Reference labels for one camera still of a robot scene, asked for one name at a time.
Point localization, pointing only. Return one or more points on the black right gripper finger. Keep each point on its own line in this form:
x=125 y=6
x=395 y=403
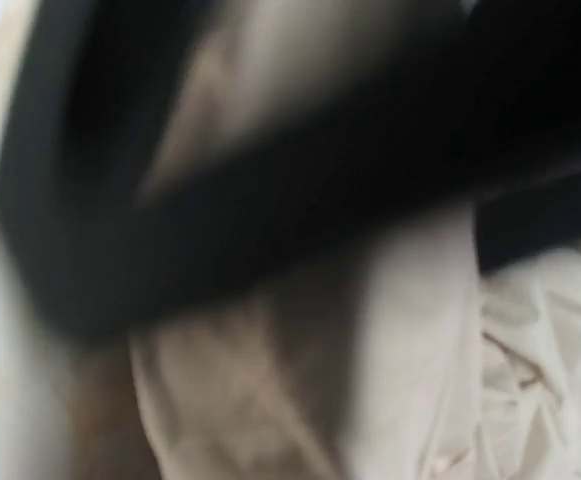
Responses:
x=485 y=104

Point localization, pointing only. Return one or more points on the beige folding umbrella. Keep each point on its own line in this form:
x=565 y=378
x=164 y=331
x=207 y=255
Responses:
x=389 y=356

